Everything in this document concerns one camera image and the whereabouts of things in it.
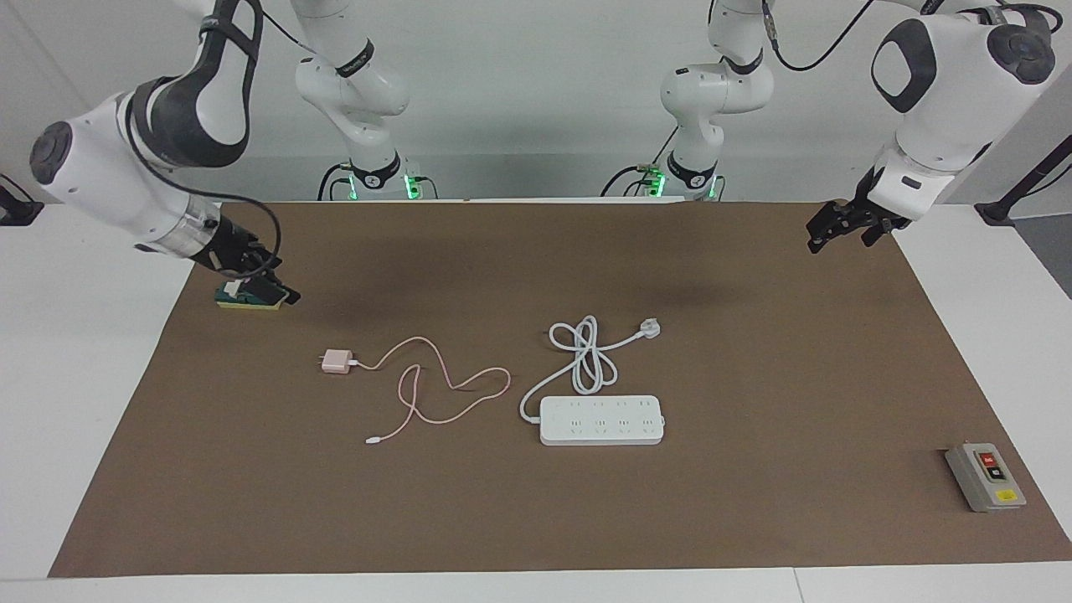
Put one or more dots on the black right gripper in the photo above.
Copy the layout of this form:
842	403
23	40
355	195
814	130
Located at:
234	251

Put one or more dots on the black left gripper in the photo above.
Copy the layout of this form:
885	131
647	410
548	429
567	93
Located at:
875	218

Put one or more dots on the pink charger adapter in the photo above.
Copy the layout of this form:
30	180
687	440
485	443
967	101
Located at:
337	362

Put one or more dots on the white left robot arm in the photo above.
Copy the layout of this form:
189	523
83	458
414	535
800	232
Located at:
938	109

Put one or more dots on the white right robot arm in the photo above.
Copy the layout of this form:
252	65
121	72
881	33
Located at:
100	167

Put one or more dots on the white power strip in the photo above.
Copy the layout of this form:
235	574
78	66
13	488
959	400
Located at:
601	421

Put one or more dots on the green fixture block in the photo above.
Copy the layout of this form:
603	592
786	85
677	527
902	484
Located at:
243	303

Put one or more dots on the black stand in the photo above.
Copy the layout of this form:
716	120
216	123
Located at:
17	209
1030	180

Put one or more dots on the brown table mat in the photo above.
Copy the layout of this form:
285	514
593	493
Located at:
586	519

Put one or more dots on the grey on-off switch box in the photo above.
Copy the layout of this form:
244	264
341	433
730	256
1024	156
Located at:
986	477

